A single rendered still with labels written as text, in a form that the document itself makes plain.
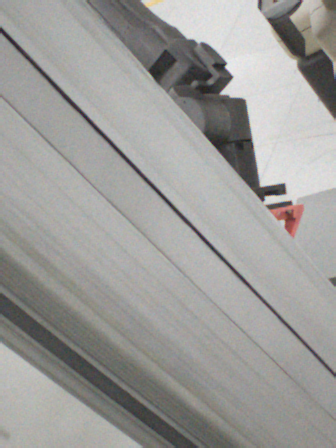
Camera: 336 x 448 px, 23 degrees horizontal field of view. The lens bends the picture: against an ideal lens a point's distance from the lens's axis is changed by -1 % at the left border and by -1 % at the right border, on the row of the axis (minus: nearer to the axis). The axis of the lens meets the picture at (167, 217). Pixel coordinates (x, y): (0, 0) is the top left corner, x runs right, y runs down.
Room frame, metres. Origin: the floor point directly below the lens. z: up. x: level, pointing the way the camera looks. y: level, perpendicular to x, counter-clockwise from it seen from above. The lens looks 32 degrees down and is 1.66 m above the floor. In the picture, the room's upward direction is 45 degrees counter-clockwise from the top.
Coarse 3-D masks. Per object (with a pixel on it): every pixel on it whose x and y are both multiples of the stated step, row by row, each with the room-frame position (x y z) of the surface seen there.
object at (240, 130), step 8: (208, 96) 0.81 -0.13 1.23; (216, 96) 0.83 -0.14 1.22; (224, 96) 0.84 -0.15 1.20; (224, 104) 0.81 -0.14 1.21; (232, 104) 0.81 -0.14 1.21; (240, 104) 0.81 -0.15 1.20; (232, 112) 0.80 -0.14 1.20; (240, 112) 0.80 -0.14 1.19; (232, 120) 0.80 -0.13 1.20; (240, 120) 0.80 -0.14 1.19; (248, 120) 0.81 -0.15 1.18; (232, 128) 0.80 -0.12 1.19; (240, 128) 0.79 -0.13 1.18; (248, 128) 0.80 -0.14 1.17; (232, 136) 0.79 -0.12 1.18; (240, 136) 0.79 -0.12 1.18; (248, 136) 0.79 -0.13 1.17; (224, 144) 0.80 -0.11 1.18
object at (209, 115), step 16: (208, 48) 0.87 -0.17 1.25; (208, 64) 0.84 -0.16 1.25; (224, 64) 0.86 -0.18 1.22; (208, 80) 0.84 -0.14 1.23; (224, 80) 0.84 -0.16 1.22; (176, 96) 0.78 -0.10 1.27; (192, 96) 0.80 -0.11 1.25; (192, 112) 0.76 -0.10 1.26; (208, 112) 0.76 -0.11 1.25; (224, 112) 0.78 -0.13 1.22; (208, 128) 0.75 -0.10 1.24; (224, 128) 0.77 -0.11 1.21
